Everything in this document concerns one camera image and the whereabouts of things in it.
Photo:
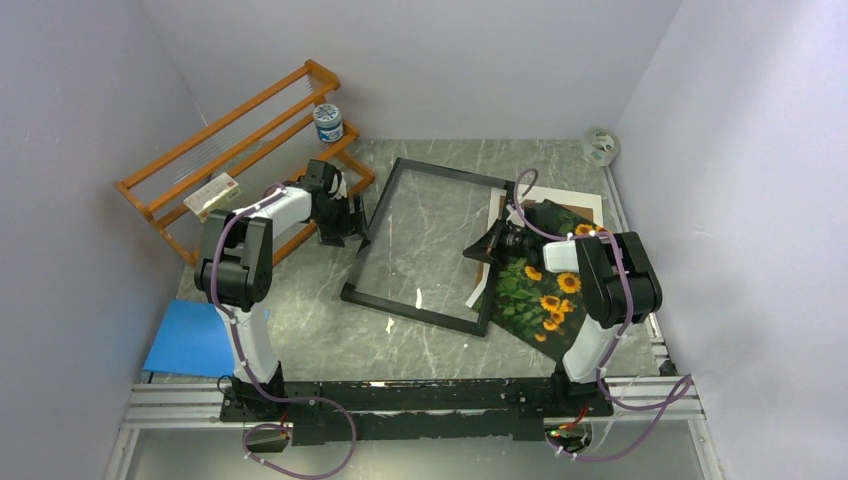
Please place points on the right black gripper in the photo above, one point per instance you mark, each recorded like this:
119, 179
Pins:
487, 248

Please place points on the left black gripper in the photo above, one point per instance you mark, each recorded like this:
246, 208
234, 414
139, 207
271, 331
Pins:
352, 224

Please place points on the sunflower photo print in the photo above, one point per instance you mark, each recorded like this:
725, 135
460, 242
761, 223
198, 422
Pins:
539, 307

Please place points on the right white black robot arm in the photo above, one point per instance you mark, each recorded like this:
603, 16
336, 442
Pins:
619, 286

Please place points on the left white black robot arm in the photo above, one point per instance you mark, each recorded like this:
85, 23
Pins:
236, 260

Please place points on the blue white jar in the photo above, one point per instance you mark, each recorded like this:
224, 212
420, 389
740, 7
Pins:
328, 122

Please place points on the orange wooden rack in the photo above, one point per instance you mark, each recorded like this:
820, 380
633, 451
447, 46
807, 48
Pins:
271, 137

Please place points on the white mat board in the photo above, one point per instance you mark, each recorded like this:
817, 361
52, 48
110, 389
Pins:
570, 199

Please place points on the white red small box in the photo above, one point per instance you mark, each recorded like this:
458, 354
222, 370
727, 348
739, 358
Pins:
217, 193

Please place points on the clear tape roll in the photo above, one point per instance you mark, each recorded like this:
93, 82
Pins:
599, 146

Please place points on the blue paper sheet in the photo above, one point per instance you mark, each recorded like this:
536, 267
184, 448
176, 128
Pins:
193, 340

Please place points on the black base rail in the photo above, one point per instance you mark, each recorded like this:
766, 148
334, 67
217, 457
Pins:
336, 411

